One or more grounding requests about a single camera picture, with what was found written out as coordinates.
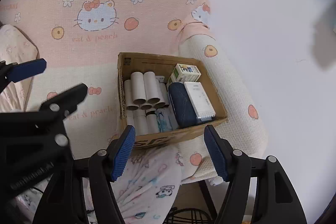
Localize black metal frame leg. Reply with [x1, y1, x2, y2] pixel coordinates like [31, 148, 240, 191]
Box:
[198, 179, 218, 220]

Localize pink cream printed blanket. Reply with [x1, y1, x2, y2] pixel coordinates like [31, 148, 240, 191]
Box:
[0, 0, 269, 180]

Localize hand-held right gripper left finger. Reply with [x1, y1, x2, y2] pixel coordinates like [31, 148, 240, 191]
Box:
[33, 124, 136, 224]

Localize navy fabric pouch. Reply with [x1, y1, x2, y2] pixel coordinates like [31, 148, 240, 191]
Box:
[168, 82, 204, 128]

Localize stack of white tubes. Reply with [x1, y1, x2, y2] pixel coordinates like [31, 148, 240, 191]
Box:
[123, 71, 174, 135]

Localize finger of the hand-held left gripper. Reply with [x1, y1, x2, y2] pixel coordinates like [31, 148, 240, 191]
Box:
[34, 83, 89, 135]
[0, 58, 47, 88]

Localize flat white packet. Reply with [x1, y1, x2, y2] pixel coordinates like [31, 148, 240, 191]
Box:
[183, 81, 216, 119]

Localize brown cardboard box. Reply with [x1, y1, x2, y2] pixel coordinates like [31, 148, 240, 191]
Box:
[117, 52, 228, 151]

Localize black wire rack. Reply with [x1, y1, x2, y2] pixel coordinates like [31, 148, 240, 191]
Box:
[164, 208, 212, 224]

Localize blue white plastic packet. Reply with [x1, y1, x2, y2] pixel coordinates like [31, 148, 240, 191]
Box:
[155, 110, 179, 133]

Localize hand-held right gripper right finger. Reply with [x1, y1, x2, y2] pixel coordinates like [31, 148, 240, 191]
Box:
[203, 124, 307, 224]

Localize pale printed pillow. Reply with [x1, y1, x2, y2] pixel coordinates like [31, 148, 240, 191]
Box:
[0, 25, 40, 112]

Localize white cartoon printed quilt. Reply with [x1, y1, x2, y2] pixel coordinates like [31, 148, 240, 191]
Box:
[87, 145, 184, 224]

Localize green white small carton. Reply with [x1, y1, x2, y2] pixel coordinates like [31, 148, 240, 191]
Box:
[168, 63, 202, 84]

